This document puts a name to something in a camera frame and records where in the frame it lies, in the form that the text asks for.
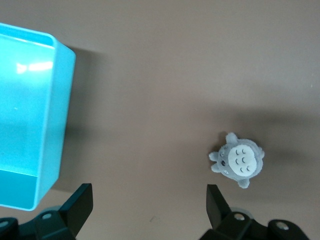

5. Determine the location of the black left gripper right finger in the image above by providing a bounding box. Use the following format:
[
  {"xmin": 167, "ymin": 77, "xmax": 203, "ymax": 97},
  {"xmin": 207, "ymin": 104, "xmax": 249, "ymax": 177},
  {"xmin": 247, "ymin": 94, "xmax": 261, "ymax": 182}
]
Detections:
[{"xmin": 199, "ymin": 183, "xmax": 270, "ymax": 240}]

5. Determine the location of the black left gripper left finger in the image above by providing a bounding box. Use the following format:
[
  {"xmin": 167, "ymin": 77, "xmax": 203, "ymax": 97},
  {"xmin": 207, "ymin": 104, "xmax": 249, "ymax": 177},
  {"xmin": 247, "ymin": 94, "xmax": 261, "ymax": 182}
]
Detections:
[{"xmin": 33, "ymin": 183, "xmax": 94, "ymax": 240}]

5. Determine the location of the grey white-bellied plush toy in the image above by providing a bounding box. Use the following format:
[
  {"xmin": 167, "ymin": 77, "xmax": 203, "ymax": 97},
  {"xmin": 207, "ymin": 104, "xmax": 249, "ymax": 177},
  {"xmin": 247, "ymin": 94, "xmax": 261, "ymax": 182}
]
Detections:
[{"xmin": 208, "ymin": 132, "xmax": 266, "ymax": 190}]

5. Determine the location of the blue plastic box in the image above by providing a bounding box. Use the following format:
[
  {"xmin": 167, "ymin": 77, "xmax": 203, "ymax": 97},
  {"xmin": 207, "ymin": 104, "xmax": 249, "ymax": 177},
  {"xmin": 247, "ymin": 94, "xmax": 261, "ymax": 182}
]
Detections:
[{"xmin": 0, "ymin": 22, "xmax": 77, "ymax": 212}]

